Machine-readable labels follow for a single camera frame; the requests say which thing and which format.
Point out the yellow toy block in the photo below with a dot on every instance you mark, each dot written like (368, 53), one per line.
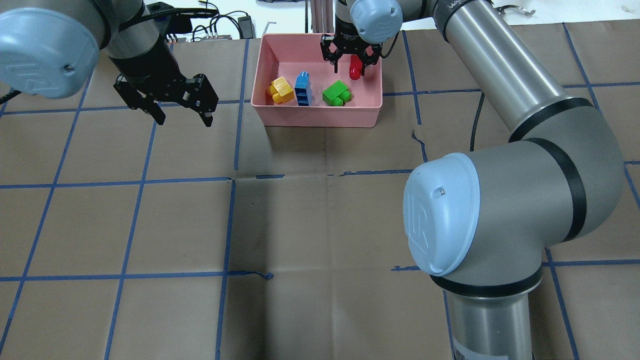
(280, 91)

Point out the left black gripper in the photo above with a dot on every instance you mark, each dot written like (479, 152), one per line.
(149, 71)

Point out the black power adapter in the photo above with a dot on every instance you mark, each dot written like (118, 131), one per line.
(246, 25)

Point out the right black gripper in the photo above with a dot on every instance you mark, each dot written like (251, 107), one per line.
(348, 43)

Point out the red toy block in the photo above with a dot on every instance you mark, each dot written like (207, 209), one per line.
(355, 67)

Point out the pink plastic box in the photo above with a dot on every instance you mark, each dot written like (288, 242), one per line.
(286, 56)

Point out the green toy block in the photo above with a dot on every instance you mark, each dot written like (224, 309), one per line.
(337, 94)

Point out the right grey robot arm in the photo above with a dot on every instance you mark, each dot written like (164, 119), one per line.
(478, 222)

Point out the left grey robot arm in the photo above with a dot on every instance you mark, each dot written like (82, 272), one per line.
(50, 47)

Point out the blue toy block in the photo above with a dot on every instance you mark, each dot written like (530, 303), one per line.
(302, 89)

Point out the aluminium frame post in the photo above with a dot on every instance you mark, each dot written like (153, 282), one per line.
(320, 16)

